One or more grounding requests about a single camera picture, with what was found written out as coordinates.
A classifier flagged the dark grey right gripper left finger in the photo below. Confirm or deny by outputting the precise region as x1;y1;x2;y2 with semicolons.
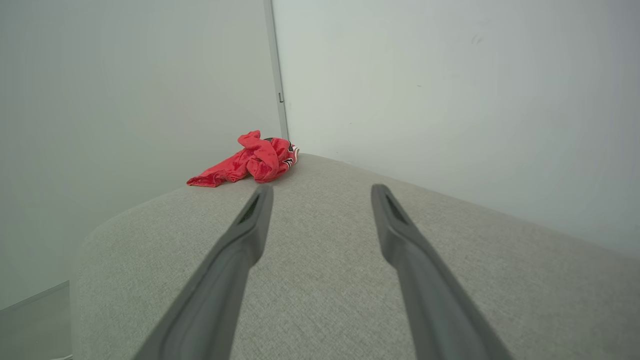
132;185;274;360

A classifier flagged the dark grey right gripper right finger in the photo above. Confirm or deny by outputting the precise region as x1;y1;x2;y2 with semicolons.
371;184;513;360

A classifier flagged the red and white jersey garment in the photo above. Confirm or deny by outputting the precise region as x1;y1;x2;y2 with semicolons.
186;130;300;188

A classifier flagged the grey wall corner strip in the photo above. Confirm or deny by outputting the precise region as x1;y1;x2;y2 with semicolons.
263;0;290;141

